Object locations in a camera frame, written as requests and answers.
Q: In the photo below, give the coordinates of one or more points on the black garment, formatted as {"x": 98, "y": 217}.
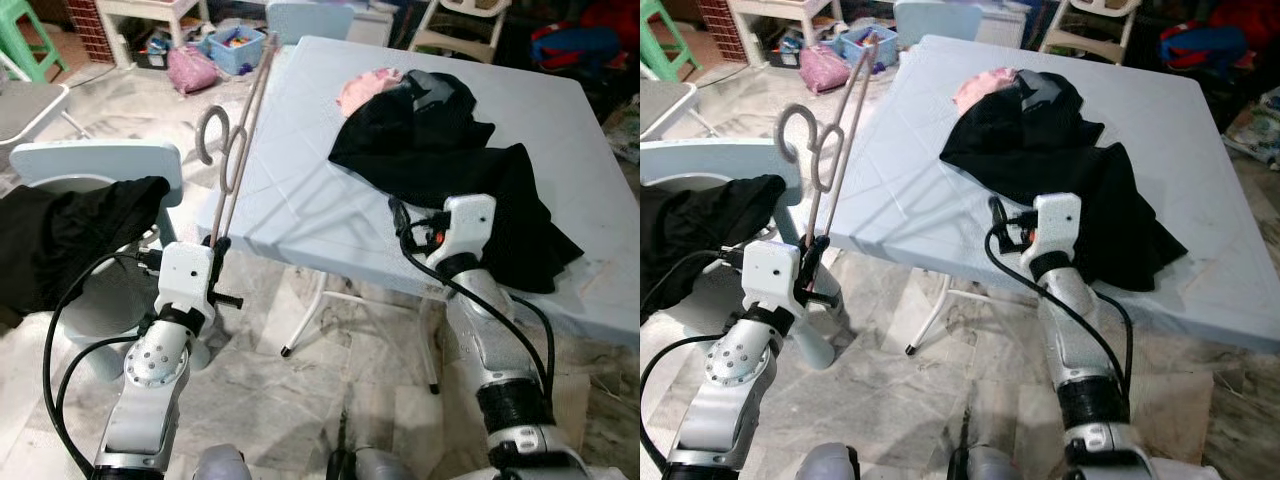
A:
{"x": 700, "y": 230}
{"x": 1050, "y": 150}
{"x": 440, "y": 150}
{"x": 70, "y": 240}

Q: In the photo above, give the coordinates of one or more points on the pink plastic clothes hanger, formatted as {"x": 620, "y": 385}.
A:
{"x": 781, "y": 130}
{"x": 201, "y": 135}

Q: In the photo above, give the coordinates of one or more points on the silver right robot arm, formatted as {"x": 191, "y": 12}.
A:
{"x": 1085, "y": 350}
{"x": 500, "y": 350}

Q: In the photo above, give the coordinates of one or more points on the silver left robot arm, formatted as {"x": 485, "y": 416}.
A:
{"x": 150, "y": 400}
{"x": 725, "y": 400}

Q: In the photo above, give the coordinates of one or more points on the light blue plastic table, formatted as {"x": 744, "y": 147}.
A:
{"x": 920, "y": 210}
{"x": 300, "y": 200}

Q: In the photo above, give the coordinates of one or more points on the light blue plastic chair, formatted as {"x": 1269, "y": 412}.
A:
{"x": 100, "y": 160}
{"x": 720, "y": 160}

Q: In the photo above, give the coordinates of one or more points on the pink garment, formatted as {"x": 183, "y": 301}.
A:
{"x": 980, "y": 90}
{"x": 362, "y": 92}

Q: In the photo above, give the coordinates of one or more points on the pink fabric bag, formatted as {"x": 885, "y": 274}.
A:
{"x": 190, "y": 70}
{"x": 822, "y": 70}

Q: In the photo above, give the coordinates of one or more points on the grey robot left leg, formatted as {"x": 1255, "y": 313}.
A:
{"x": 222, "y": 465}
{"x": 830, "y": 465}

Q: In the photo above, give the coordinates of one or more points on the blue plastic toy box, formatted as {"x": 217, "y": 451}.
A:
{"x": 235, "y": 58}
{"x": 865, "y": 55}

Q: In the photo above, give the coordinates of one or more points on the beige wooden chair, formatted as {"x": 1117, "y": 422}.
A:
{"x": 1090, "y": 40}
{"x": 455, "y": 40}

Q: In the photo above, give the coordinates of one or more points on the grey folding chair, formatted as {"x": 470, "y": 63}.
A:
{"x": 665, "y": 100}
{"x": 25, "y": 105}

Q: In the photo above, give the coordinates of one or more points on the blue and red backpack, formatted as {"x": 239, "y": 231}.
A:
{"x": 575, "y": 48}
{"x": 1205, "y": 48}

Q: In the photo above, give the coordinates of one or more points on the white wooden side table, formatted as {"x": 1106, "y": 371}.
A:
{"x": 780, "y": 8}
{"x": 150, "y": 8}

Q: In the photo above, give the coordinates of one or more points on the green plastic stool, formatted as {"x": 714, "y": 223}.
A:
{"x": 15, "y": 25}
{"x": 655, "y": 30}

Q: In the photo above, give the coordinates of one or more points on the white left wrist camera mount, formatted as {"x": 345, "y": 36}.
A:
{"x": 770, "y": 280}
{"x": 183, "y": 280}

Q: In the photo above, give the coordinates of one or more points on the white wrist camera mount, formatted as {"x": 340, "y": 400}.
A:
{"x": 465, "y": 225}
{"x": 770, "y": 280}
{"x": 183, "y": 280}
{"x": 1052, "y": 225}

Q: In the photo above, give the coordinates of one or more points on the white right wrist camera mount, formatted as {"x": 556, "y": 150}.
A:
{"x": 1052, "y": 225}
{"x": 465, "y": 225}

